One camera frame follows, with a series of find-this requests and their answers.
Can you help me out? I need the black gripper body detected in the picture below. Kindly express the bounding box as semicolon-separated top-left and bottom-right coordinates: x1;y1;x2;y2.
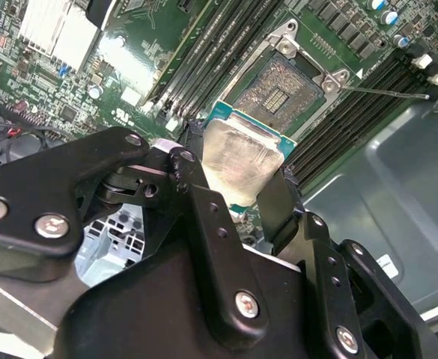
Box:
55;164;330;359

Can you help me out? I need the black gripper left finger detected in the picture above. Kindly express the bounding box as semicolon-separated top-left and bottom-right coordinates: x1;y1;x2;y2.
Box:
0;121;270;343

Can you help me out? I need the silver topped CPU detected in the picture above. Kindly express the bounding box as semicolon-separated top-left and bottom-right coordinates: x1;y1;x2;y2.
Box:
202;99;297;220

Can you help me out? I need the metal wire locking lever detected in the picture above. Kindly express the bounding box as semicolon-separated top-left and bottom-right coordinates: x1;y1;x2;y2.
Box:
336;85;431;101

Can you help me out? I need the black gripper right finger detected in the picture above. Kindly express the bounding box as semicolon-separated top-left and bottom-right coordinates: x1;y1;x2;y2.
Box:
255;168;438;359

